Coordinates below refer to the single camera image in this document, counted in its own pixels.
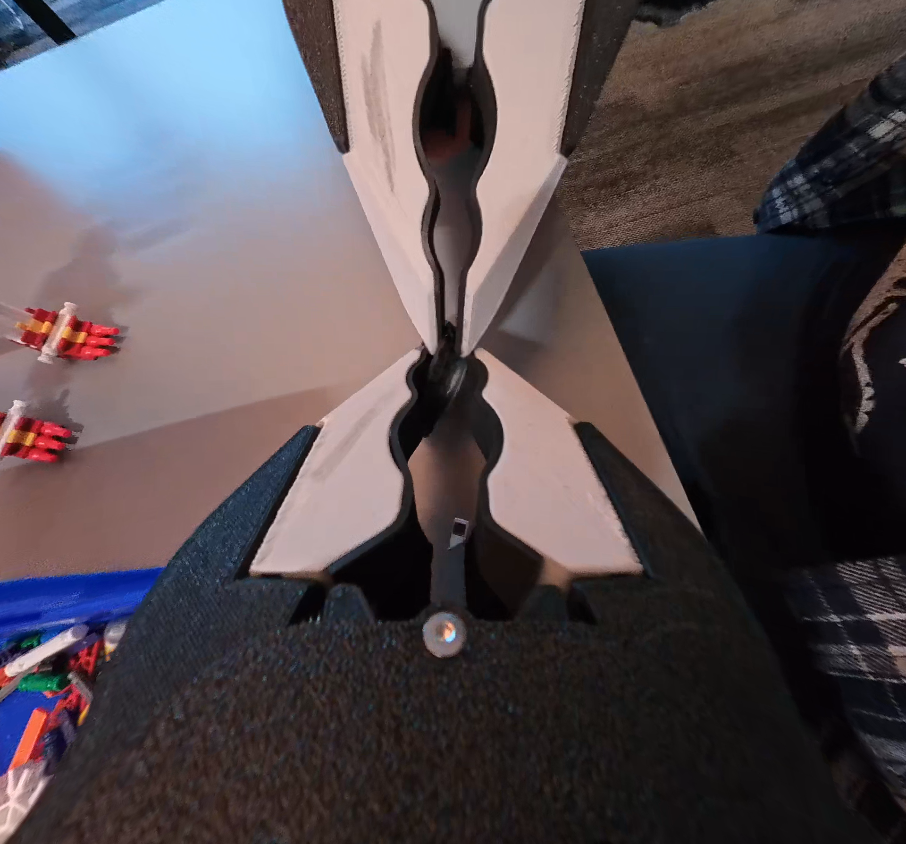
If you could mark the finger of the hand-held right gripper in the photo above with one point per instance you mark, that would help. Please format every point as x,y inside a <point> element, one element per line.
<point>538,65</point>
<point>375,79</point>

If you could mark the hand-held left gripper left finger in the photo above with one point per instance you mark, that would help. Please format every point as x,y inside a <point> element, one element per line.
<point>333,497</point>

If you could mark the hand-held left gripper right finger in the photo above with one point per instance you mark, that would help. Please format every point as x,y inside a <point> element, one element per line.
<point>559,504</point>

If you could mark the black rubber toy tyre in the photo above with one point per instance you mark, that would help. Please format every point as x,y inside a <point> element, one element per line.
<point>449,384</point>

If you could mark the blue plastic parts bin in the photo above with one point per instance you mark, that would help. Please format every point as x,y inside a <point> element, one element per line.
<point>56,596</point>

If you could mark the red yellow toy foot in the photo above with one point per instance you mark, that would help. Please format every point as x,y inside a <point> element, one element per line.
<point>67,331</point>
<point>35,437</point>

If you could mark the pile of colourful toy pieces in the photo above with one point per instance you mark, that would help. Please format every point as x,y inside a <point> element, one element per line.
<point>49,667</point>

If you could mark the person's right hand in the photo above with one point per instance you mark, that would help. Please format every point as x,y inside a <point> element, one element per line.
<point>453,136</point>

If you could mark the small printed marker tag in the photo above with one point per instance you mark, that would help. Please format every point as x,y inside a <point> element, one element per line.
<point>458,531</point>

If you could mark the wooden top desk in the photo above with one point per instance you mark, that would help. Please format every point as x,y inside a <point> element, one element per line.
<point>35,5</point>

